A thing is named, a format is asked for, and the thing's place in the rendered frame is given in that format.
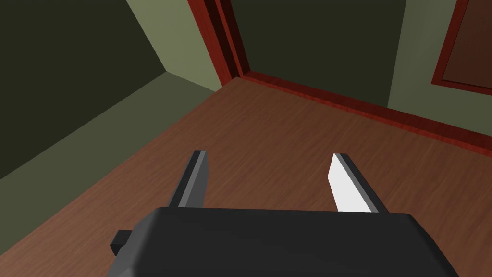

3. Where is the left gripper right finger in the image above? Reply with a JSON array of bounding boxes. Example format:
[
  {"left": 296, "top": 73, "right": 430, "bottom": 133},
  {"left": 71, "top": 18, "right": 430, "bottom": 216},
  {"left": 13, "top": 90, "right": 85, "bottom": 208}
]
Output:
[{"left": 327, "top": 152, "right": 390, "bottom": 214}]

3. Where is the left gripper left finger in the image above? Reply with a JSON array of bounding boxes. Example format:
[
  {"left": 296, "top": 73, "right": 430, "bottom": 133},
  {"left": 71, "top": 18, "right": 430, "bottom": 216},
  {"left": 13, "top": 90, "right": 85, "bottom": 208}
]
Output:
[{"left": 168, "top": 150, "right": 209, "bottom": 209}]

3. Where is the brown door leaf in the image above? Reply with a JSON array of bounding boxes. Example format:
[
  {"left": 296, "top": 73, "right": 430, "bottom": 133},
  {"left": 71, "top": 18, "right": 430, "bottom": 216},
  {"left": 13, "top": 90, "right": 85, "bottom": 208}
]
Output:
[{"left": 430, "top": 0, "right": 492, "bottom": 96}]

